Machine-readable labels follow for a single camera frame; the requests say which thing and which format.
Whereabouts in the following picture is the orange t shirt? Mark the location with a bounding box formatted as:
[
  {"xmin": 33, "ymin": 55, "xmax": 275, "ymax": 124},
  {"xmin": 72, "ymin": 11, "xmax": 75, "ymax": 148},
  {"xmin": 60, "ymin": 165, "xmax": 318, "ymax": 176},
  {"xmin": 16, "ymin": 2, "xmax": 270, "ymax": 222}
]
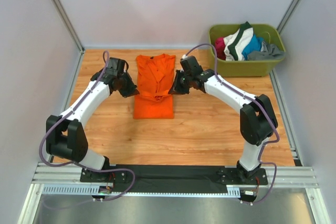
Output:
[{"xmin": 133, "ymin": 54, "xmax": 176, "ymax": 119}]

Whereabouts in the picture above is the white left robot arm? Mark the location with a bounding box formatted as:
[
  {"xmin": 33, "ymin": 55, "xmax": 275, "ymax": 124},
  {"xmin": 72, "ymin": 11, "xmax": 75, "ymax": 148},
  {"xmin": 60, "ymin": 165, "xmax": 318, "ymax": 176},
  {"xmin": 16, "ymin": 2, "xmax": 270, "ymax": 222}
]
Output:
[{"xmin": 41, "ymin": 57, "xmax": 139, "ymax": 183}]

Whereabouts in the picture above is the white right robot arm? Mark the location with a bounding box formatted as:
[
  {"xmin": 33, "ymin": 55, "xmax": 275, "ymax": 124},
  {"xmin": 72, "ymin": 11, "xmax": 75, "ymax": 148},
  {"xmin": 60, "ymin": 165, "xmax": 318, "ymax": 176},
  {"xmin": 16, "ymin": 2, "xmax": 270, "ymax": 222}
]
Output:
[{"xmin": 169, "ymin": 55, "xmax": 279, "ymax": 184}]

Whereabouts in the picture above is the magenta shirt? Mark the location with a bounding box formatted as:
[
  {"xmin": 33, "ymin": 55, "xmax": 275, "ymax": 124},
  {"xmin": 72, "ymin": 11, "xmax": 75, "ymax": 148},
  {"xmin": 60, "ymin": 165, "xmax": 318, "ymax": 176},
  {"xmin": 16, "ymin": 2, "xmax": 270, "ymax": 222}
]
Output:
[{"xmin": 214, "ymin": 37, "xmax": 226, "ymax": 60}]

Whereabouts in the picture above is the white and green shirt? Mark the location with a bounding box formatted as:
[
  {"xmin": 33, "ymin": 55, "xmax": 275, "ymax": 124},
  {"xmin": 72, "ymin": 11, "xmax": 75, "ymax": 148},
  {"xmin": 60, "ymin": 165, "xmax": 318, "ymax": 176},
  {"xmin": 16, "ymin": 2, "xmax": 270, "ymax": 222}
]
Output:
[{"xmin": 223, "ymin": 22, "xmax": 254, "ymax": 61}]

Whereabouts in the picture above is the blue shirt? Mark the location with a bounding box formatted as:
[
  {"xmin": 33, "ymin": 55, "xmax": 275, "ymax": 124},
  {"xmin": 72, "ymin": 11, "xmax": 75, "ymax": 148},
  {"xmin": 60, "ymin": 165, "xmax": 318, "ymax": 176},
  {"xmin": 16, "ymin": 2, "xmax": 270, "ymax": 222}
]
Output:
[{"xmin": 242, "ymin": 35, "xmax": 264, "ymax": 60}]

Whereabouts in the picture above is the grey shirt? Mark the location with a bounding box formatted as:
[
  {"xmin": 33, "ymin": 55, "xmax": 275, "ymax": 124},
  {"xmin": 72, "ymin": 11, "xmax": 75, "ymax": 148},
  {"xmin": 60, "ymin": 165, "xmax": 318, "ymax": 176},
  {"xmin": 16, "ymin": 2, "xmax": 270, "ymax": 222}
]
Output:
[{"xmin": 247, "ymin": 44, "xmax": 286, "ymax": 61}]

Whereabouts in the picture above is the olive green plastic bin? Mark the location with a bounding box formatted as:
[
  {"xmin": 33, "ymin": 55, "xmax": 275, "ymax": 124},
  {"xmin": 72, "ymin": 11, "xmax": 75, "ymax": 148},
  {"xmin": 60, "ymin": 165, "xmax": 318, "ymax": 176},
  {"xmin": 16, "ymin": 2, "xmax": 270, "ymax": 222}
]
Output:
[{"xmin": 208, "ymin": 24, "xmax": 286, "ymax": 77}]

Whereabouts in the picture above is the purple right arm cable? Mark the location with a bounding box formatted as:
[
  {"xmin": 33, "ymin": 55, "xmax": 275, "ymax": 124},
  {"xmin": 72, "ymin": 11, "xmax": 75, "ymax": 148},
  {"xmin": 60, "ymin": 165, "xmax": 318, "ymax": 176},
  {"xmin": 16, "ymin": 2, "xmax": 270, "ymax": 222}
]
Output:
[{"xmin": 182, "ymin": 43, "xmax": 279, "ymax": 205}]

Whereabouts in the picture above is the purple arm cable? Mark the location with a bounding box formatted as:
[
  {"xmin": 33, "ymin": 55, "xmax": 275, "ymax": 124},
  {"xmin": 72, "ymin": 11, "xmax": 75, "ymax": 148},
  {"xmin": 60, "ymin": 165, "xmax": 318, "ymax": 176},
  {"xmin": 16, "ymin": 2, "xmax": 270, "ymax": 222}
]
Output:
[
  {"xmin": 39, "ymin": 50, "xmax": 137, "ymax": 202},
  {"xmin": 182, "ymin": 43, "xmax": 279, "ymax": 205}
]

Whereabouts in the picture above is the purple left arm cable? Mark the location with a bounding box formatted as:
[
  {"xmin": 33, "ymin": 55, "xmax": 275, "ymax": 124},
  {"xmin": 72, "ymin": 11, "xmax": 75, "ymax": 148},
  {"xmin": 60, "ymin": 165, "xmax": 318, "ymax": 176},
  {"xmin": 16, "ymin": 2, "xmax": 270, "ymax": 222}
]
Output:
[{"xmin": 39, "ymin": 50, "xmax": 137, "ymax": 202}]

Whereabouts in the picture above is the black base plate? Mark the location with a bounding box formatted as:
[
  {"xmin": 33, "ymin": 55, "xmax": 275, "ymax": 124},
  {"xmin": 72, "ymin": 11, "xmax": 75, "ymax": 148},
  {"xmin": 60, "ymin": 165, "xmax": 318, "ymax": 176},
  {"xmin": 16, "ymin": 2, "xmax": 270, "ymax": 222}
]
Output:
[{"xmin": 80, "ymin": 165, "xmax": 268, "ymax": 194}]

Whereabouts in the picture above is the slotted cable duct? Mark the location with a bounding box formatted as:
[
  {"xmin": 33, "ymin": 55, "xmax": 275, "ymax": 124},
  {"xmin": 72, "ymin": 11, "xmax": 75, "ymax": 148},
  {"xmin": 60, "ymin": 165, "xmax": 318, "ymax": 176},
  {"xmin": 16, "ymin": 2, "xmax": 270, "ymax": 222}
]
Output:
[{"xmin": 42, "ymin": 184, "xmax": 240, "ymax": 198}]

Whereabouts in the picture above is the aluminium front rail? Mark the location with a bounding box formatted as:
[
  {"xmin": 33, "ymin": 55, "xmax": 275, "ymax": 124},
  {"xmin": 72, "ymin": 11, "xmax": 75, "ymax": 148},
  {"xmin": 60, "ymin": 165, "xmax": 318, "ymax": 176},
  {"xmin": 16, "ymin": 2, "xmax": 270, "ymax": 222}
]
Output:
[{"xmin": 32, "ymin": 163, "xmax": 319, "ymax": 188}]

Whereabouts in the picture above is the left aluminium corner post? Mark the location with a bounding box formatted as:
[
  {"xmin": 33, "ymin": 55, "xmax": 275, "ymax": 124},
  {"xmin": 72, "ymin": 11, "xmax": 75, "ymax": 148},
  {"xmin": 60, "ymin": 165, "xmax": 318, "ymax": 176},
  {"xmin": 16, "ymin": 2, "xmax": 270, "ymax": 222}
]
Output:
[{"xmin": 51, "ymin": 0, "xmax": 85, "ymax": 52}]

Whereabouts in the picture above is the aluminium corner post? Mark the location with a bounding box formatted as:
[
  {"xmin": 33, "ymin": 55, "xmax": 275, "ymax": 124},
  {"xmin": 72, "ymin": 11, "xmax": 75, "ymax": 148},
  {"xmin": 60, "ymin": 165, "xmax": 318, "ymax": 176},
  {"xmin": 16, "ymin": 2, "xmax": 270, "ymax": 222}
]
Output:
[
  {"xmin": 277, "ymin": 0, "xmax": 317, "ymax": 33},
  {"xmin": 51, "ymin": 0, "xmax": 85, "ymax": 52}
]

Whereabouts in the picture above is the right aluminium corner post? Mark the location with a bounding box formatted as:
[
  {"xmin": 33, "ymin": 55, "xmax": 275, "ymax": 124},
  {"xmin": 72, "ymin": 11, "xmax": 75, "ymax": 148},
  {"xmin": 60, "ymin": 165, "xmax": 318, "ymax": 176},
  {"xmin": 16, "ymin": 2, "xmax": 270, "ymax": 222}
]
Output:
[{"xmin": 277, "ymin": 0, "xmax": 317, "ymax": 33}]

